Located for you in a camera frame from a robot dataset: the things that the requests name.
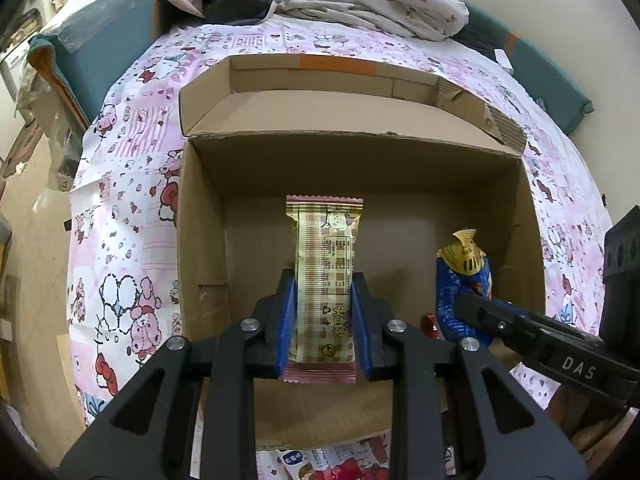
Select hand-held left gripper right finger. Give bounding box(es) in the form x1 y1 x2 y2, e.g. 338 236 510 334
350 272 591 480

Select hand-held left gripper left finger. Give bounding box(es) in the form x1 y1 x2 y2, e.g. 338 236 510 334
57 267 296 480

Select person's right hand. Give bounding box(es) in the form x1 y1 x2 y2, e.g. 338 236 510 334
550 385 631 453

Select white and red snack packet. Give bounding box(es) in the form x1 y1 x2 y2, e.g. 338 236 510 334
257 437 391 480

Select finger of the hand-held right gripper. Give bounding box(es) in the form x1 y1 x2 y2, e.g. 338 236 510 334
452 292 606 357

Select blue gold-topped snack packet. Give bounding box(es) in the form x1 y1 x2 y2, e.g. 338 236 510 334
435 228 496 346

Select cardboard box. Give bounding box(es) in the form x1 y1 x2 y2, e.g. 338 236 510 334
176 54 547 448

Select teal bed cushion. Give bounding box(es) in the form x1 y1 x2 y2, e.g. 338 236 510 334
27 0 161 126
460 2 596 136

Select beige plaid snack packet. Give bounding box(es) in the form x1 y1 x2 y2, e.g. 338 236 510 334
282 195 364 385

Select clear plastic bag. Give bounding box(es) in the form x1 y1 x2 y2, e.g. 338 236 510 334
15 75 83 191

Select pink cartoon printed bed sheet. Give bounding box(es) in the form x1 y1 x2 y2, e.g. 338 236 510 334
65 15 616 480

